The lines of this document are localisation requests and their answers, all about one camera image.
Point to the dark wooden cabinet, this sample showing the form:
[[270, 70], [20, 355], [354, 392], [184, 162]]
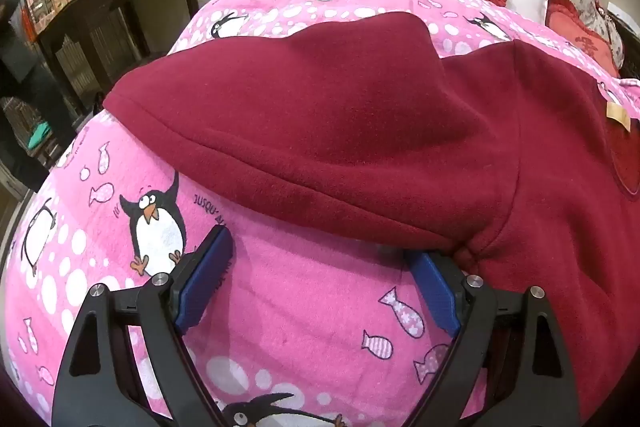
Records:
[[100, 32]]

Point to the maroon fleece garment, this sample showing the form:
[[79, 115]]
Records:
[[350, 117]]

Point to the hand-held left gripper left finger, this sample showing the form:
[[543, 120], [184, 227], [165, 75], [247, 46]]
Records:
[[207, 279]]

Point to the small red heart cushion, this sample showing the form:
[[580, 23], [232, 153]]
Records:
[[580, 32]]

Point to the teal cloth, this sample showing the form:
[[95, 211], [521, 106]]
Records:
[[41, 133]]

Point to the pink penguin print blanket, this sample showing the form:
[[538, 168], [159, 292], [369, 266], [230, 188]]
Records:
[[300, 307]]

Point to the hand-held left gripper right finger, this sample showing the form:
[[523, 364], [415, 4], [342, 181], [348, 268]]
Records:
[[434, 297]]

